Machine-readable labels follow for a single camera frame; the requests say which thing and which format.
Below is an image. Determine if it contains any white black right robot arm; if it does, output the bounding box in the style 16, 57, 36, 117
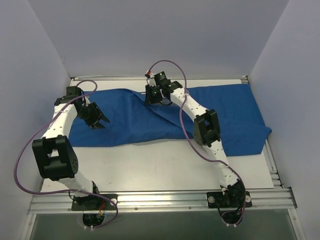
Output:
144, 71, 246, 207

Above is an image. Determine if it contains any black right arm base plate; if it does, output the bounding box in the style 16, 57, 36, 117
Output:
206, 191, 239, 209

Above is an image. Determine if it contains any blue surgical drape cloth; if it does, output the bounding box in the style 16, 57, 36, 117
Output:
68, 84, 271, 157

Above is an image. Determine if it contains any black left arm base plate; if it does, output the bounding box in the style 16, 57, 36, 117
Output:
69, 194, 116, 211

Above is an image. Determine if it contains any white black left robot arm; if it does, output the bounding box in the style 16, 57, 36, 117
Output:
32, 86, 109, 210

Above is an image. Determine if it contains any aluminium front frame rail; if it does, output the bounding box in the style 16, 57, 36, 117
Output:
28, 188, 297, 214

